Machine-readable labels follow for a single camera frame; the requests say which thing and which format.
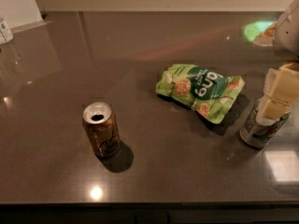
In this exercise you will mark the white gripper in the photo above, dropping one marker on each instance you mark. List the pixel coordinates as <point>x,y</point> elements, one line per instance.
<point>288,32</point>

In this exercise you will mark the orange soda can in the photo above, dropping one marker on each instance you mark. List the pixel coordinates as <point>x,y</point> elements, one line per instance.
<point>100,125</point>

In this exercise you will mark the white green soda can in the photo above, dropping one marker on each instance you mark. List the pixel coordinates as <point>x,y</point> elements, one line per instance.
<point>258,134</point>

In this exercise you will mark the green snack bag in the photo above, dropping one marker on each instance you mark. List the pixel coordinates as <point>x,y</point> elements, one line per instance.
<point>208,93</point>

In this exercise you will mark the white container at left edge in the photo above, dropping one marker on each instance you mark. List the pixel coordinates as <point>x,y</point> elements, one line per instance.
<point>6,34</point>

